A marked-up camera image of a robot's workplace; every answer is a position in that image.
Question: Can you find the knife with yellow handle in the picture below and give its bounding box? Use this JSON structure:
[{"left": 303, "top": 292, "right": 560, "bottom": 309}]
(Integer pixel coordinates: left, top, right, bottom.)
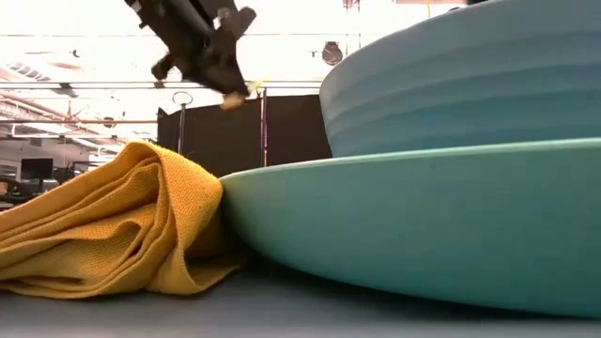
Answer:
[{"left": 219, "top": 78, "right": 265, "bottom": 112}]

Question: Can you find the round sign stand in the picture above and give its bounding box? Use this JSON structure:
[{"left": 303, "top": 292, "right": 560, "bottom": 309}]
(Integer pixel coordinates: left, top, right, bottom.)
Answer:
[{"left": 171, "top": 90, "right": 193, "bottom": 156}]

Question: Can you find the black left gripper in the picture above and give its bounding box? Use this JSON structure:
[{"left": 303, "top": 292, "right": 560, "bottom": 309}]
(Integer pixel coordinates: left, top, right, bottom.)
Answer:
[{"left": 124, "top": 0, "right": 258, "bottom": 97}]

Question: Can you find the black monitor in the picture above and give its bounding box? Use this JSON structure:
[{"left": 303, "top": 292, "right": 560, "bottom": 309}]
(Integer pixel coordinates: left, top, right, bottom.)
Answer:
[{"left": 20, "top": 158, "right": 54, "bottom": 182}]

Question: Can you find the yellow cloth napkin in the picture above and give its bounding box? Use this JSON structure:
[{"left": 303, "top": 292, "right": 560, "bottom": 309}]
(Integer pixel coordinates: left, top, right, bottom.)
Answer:
[{"left": 0, "top": 140, "right": 245, "bottom": 300}]

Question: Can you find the teal plate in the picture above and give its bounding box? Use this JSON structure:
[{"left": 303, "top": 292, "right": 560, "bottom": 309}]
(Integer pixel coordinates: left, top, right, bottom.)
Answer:
[{"left": 219, "top": 136, "right": 601, "bottom": 319}]

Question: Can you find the black room divider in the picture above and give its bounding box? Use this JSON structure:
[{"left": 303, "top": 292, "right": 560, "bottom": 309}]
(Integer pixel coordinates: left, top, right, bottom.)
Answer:
[{"left": 156, "top": 93, "right": 333, "bottom": 178}]

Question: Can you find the round black ceiling fixture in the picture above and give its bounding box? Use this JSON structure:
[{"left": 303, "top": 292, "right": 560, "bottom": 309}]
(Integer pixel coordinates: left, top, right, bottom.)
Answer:
[{"left": 321, "top": 40, "right": 344, "bottom": 67}]

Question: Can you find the blue bowl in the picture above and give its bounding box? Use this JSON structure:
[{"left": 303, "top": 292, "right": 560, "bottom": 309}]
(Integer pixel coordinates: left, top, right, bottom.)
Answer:
[{"left": 318, "top": 0, "right": 601, "bottom": 159}]

